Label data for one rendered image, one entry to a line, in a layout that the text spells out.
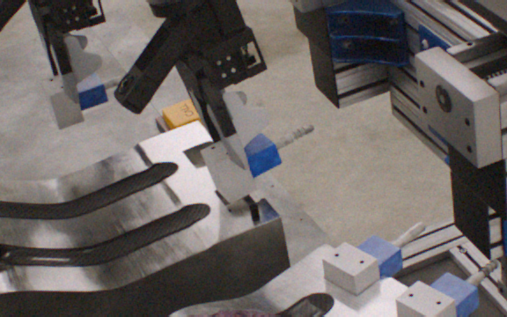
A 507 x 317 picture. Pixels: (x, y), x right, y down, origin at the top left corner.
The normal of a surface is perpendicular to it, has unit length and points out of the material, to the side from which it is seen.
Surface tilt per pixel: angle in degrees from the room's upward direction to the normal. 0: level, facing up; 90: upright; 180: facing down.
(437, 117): 90
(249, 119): 72
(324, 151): 0
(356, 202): 0
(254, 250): 90
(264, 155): 82
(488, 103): 90
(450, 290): 0
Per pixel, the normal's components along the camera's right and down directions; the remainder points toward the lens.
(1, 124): -0.17, -0.83
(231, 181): 0.36, 0.32
